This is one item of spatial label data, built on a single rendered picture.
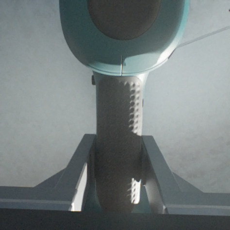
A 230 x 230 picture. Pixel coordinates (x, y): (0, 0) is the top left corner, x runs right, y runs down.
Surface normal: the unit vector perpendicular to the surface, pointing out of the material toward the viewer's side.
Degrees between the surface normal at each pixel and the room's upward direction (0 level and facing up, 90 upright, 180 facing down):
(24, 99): 90
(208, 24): 90
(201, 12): 90
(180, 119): 90
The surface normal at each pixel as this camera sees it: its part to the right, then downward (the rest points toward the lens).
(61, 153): -0.02, 0.25
